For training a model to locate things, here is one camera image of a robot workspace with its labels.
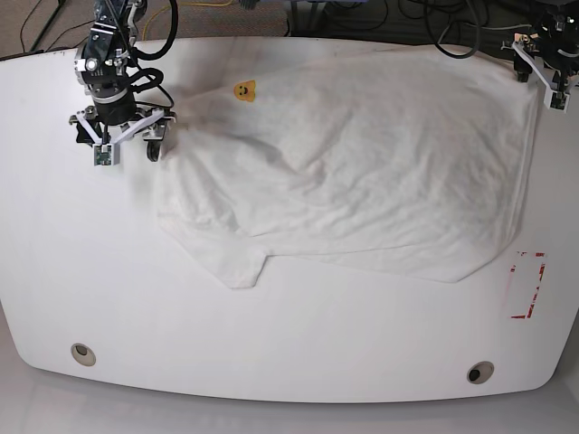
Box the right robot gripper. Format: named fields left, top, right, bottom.
left=69, top=88, right=176, bottom=162

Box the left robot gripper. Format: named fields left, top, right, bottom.
left=500, top=31, right=578, bottom=97

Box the white printed t-shirt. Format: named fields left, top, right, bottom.
left=157, top=47, right=540, bottom=288

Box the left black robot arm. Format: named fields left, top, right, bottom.
left=510, top=1, right=578, bottom=111

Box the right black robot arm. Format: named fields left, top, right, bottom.
left=69, top=1, right=179, bottom=166

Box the red tape rectangle marking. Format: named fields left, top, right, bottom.
left=505, top=250, right=547, bottom=319

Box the left table grommet hole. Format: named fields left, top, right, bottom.
left=71, top=344, right=96, bottom=367

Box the table grommet hole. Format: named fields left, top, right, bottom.
left=467, top=361, right=494, bottom=385
left=71, top=344, right=96, bottom=367

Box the right table grommet hole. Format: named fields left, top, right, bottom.
left=467, top=361, right=494, bottom=385

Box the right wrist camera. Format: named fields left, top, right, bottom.
left=92, top=144, right=120, bottom=166

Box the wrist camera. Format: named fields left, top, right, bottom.
left=544, top=84, right=574, bottom=113
left=92, top=144, right=120, bottom=166

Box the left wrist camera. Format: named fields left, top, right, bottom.
left=544, top=84, right=574, bottom=113

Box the yellow cable on floor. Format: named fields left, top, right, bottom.
left=142, top=0, right=236, bottom=42

